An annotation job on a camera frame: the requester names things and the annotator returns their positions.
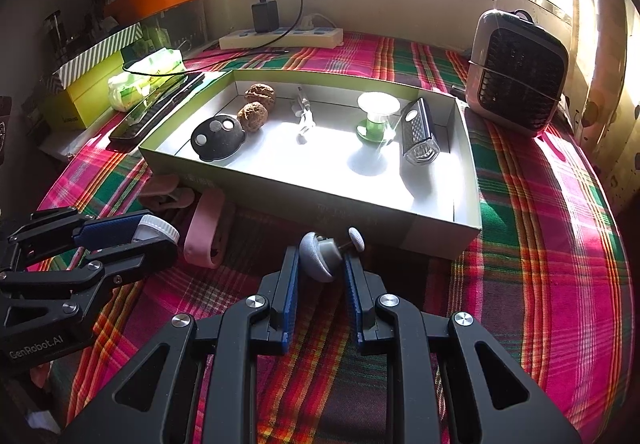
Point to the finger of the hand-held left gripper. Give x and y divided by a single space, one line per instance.
110 231
125 264

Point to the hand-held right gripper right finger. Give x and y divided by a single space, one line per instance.
352 304

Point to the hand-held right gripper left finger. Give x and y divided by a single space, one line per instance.
290 289

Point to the grey ball mount with knob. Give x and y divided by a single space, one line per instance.
320 256

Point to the white ribbed cap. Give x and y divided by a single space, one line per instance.
157 229

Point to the shallow grey cardboard box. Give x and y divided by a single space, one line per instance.
325 164

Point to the black round dotted object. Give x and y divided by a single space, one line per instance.
217 139

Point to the brown walnut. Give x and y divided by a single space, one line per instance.
260 94
252 117

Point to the green spool with white top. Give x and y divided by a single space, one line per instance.
375 119

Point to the person's left hand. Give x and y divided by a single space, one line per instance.
40 376

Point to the pink hair clip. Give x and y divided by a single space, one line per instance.
165 191

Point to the black flat tablet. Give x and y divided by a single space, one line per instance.
145 116

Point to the green striped box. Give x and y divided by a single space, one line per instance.
85 89

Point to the green tissue pack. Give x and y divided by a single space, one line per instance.
135 89

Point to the small silver rectangular device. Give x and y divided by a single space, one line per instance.
420 134

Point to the white power strip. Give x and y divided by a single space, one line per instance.
300 40

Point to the black charger adapter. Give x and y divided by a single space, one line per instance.
265 16

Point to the white power plug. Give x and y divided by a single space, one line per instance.
312 21

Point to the beige desktop air cooler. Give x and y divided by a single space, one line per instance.
520 74

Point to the heart print curtain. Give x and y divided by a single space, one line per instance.
610 99

